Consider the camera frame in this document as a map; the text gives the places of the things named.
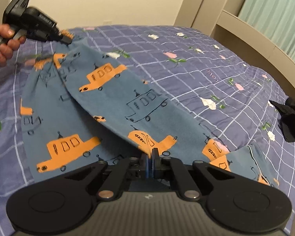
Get purple checked floral quilt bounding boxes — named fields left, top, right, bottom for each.
left=0, top=25, right=295, bottom=236

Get person's left hand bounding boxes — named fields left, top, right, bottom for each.
left=0, top=24, right=27, bottom=67

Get black clothing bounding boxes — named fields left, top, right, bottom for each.
left=269, top=97, right=295, bottom=143

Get teal curtain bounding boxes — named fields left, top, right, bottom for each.
left=237, top=0, right=295, bottom=67

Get blue pants with orange print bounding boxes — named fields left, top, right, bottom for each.
left=19, top=29, right=281, bottom=193

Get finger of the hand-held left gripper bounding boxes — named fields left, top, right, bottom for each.
left=57, top=31, right=73, bottom=45

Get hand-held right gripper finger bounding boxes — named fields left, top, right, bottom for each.
left=62, top=153, right=151, bottom=199
left=151, top=147, right=237, bottom=200

